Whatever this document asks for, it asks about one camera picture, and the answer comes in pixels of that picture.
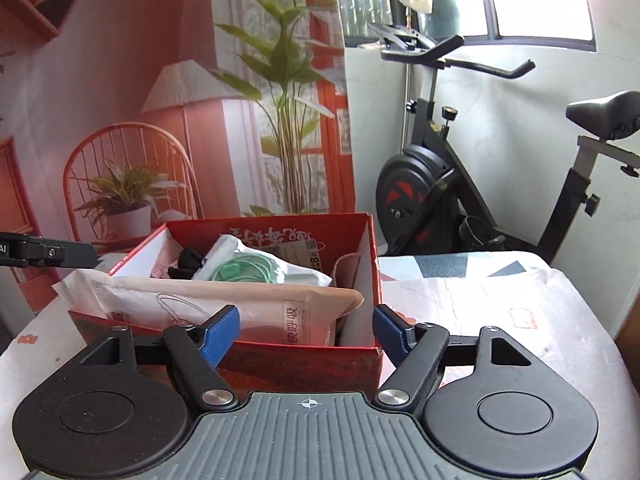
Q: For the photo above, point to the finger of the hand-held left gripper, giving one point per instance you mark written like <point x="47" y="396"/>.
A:
<point x="60" y="254"/>

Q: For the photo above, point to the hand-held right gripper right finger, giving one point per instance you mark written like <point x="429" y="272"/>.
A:
<point x="392" y="332"/>

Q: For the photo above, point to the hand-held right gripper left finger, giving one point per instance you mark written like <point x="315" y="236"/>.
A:
<point x="220" y="332"/>

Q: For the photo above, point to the beige face mask packet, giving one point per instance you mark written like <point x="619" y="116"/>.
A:
<point x="175" y="300"/>

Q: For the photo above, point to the red cardboard box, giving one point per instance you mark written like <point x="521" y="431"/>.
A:
<point x="300" y="365"/>

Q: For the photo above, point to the printed tablecloth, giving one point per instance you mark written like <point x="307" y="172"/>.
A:
<point x="500" y="300"/>

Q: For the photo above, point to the black exercise bike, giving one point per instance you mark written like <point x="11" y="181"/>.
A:
<point x="425" y="185"/>

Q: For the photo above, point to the printed wall backdrop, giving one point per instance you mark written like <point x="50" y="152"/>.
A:
<point x="175" y="110"/>

